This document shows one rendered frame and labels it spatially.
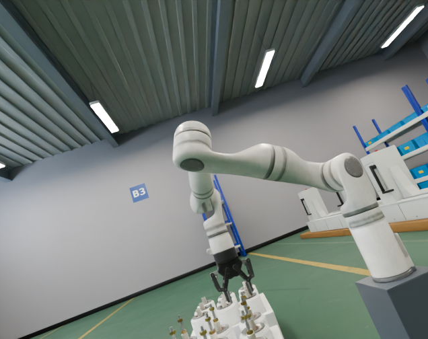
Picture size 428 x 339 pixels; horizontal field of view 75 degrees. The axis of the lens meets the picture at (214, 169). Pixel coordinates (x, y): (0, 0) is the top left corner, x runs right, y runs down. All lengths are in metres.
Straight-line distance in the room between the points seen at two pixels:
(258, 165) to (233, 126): 7.05
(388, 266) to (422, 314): 0.11
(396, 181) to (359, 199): 2.58
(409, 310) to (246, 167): 0.48
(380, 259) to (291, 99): 7.76
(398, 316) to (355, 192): 0.29
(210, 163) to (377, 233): 0.45
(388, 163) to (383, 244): 2.61
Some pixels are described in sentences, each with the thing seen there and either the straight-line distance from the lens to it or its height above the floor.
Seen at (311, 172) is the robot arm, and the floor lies 0.61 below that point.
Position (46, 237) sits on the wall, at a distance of 7.94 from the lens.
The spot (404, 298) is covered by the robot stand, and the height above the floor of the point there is 0.27.
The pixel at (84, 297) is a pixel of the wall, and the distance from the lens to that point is 7.59.
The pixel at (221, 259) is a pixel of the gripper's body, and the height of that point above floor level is 0.47.
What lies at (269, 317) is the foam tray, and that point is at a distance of 1.35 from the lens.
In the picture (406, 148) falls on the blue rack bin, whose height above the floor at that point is 0.90.
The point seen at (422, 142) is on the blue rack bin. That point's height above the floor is 0.87.
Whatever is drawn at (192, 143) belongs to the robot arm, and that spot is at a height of 0.75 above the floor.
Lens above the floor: 0.54
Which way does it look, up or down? 14 degrees up
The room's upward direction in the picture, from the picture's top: 21 degrees counter-clockwise
